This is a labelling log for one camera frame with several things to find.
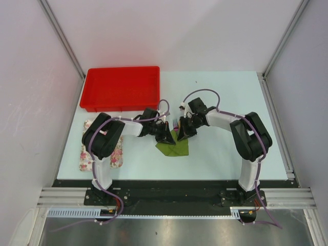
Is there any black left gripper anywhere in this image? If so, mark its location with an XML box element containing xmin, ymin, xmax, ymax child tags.
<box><xmin>148</xmin><ymin>121</ymin><xmax>175</xmax><ymax>145</ymax></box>

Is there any green paper napkin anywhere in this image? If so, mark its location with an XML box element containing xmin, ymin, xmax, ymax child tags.
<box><xmin>155</xmin><ymin>130</ymin><xmax>189</xmax><ymax>157</ymax></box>

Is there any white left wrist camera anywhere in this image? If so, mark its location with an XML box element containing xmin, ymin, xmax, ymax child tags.
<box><xmin>159</xmin><ymin>111</ymin><xmax>170</xmax><ymax>122</ymax></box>

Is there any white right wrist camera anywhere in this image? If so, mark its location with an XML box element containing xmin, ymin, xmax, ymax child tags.
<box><xmin>179</xmin><ymin>102</ymin><xmax>188</xmax><ymax>111</ymax></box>

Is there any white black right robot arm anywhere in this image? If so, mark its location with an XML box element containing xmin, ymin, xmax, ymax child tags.
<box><xmin>177</xmin><ymin>97</ymin><xmax>273</xmax><ymax>206</ymax></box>

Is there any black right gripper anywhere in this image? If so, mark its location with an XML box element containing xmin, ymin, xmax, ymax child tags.
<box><xmin>177</xmin><ymin>116</ymin><xmax>203</xmax><ymax>141</ymax></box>

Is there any iridescent rainbow fork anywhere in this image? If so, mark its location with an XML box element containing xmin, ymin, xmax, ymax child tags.
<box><xmin>173</xmin><ymin>119</ymin><xmax>179</xmax><ymax>132</ymax></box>

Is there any red plastic bin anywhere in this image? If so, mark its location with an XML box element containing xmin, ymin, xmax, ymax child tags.
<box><xmin>79</xmin><ymin>66</ymin><xmax>160</xmax><ymax>112</ymax></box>

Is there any aluminium frame rail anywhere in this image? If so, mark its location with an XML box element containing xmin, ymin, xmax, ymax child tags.
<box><xmin>257</xmin><ymin>73</ymin><xmax>327</xmax><ymax>245</ymax></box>

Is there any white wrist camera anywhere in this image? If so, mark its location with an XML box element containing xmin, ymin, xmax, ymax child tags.
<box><xmin>159</xmin><ymin>111</ymin><xmax>170</xmax><ymax>122</ymax></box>
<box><xmin>179</xmin><ymin>102</ymin><xmax>188</xmax><ymax>111</ymax></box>

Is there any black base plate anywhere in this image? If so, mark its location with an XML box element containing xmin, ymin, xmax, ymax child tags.
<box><xmin>51</xmin><ymin>179</ymin><xmax>269</xmax><ymax>223</ymax></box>

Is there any white slotted cable duct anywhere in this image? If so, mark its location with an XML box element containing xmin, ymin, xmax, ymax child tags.
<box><xmin>47</xmin><ymin>208</ymin><xmax>240</xmax><ymax>220</ymax></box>

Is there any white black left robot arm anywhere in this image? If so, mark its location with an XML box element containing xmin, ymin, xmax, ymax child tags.
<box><xmin>81</xmin><ymin>108</ymin><xmax>176</xmax><ymax>205</ymax></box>

